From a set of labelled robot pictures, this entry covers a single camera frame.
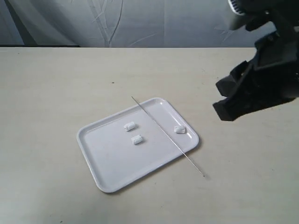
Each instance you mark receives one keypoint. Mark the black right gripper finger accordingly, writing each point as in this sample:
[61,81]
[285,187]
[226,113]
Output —
[238,105]
[240,81]

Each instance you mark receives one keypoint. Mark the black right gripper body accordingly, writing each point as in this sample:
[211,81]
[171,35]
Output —
[276,60]

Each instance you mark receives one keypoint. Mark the white marshmallow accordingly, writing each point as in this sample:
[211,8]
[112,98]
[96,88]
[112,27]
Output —
[137,139]
[180,129]
[129,126]

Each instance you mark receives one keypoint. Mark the thin metal skewer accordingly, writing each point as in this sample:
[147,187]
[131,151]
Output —
[170,138]

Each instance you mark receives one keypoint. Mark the white plastic tray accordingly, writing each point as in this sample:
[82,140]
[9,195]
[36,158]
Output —
[115,162]

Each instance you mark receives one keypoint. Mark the grey fabric backdrop curtain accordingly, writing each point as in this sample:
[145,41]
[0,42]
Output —
[122,24]

